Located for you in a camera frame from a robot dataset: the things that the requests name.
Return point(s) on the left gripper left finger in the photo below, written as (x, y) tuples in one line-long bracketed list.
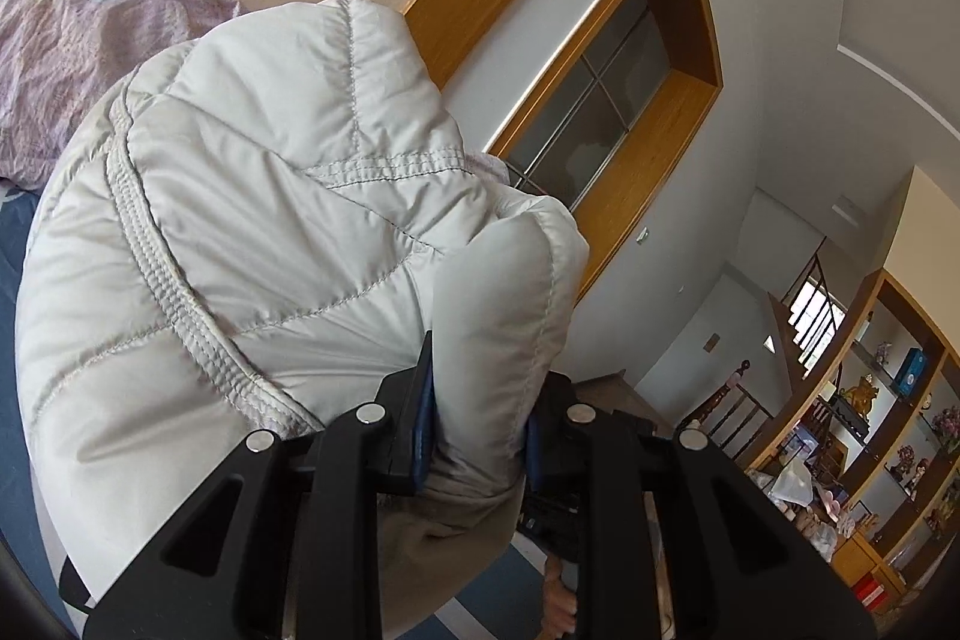
[(281, 539)]

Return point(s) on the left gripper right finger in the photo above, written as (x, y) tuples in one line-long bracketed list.
[(658, 536)]

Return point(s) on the beige puffer jacket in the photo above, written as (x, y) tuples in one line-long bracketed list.
[(250, 231)]

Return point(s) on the person's right hand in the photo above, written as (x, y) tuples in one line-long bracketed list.
[(558, 603)]

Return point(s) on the wooden stair railing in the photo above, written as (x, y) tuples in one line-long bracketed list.
[(732, 417)]

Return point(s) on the wooden display shelf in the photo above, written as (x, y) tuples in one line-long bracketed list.
[(870, 384)]

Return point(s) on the pink floral duvet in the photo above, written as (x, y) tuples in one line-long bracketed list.
[(60, 56)]

